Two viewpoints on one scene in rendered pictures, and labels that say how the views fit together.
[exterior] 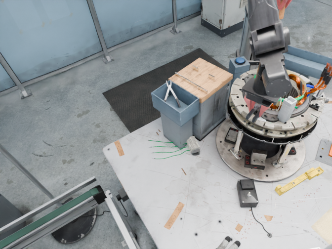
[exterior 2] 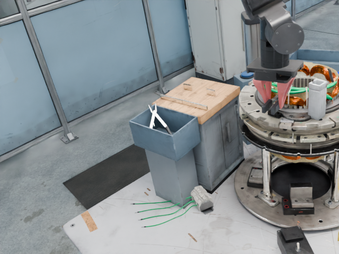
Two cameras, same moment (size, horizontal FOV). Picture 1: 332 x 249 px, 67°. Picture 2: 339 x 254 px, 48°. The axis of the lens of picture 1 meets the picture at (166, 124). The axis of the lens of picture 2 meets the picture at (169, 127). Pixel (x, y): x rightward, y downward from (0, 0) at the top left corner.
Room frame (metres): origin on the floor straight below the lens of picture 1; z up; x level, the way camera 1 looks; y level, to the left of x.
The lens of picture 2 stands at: (-0.19, 0.02, 1.59)
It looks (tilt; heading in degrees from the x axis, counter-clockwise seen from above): 31 degrees down; 355
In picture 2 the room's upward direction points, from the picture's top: 11 degrees counter-clockwise
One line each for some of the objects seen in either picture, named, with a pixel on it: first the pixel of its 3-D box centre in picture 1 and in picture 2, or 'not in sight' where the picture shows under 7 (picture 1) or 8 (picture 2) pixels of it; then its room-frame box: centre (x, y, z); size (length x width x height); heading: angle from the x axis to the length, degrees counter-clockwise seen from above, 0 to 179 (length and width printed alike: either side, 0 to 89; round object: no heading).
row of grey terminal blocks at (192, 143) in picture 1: (192, 144); (200, 197); (0.66, -0.11, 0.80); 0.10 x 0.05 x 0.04; 11
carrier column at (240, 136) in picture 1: (239, 139); (267, 171); (0.59, -0.29, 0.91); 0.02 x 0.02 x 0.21
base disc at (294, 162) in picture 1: (259, 142); (298, 180); (0.63, -0.41, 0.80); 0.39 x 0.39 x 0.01
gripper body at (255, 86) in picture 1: (265, 83); (274, 55); (0.50, -0.29, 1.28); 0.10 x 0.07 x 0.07; 46
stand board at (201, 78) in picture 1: (200, 78); (196, 98); (0.82, -0.17, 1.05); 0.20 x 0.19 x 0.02; 128
